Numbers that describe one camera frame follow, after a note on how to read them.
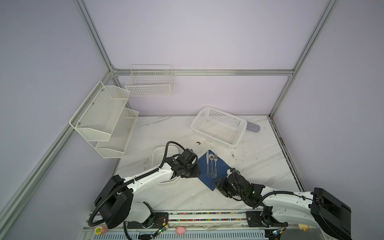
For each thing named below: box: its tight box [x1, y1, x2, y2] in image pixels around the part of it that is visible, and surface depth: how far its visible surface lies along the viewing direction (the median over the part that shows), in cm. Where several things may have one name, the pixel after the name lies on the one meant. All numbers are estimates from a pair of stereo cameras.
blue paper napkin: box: [197, 152, 232, 192], surface depth 95 cm
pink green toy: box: [93, 226, 108, 235], surface depth 68 cm
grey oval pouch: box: [246, 121, 261, 133], surface depth 112 cm
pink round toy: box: [175, 226, 186, 235], surface depth 71 cm
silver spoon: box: [209, 153, 215, 179], surface depth 97 cm
